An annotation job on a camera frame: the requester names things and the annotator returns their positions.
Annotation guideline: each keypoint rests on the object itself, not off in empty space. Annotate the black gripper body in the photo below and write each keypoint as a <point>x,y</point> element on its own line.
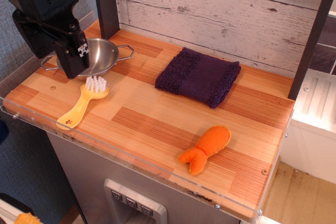
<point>47,3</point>

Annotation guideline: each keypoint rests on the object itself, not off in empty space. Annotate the grey toy fridge dispenser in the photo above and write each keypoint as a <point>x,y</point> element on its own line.
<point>130,206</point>

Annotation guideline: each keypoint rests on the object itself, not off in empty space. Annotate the dark grey post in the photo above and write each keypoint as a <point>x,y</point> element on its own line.
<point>108,17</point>
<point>315,33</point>

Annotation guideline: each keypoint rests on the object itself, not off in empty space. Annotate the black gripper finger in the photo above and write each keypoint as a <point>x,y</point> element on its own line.
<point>43,32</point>
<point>73,54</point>

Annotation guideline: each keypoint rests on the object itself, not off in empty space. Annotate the dark grey right post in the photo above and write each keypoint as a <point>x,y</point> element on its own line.
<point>315,33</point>

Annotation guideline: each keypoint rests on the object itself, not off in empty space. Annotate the yellow brush white bristles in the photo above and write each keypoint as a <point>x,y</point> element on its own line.
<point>95,88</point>

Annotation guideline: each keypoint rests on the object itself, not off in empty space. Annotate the stainless steel bowl with handles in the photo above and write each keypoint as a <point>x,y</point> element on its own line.
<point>103,55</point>

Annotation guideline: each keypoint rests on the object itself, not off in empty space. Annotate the orange object bottom left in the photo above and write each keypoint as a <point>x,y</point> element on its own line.
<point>27,218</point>

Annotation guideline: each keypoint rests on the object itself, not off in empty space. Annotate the purple towel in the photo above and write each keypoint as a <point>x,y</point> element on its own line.
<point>198,76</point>

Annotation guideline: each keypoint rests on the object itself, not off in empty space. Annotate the white toy sink counter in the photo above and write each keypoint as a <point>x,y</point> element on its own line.
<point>309,142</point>

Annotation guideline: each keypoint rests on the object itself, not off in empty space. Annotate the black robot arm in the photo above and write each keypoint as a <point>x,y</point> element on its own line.
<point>49,25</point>

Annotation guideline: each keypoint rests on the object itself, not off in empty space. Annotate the orange plush fish toy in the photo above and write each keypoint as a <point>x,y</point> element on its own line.
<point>211,142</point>

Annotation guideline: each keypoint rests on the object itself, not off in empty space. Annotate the dark grey left post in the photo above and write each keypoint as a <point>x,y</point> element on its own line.
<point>108,17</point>

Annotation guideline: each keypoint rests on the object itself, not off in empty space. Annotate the clear acrylic table guard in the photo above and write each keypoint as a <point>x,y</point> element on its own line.
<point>148,136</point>

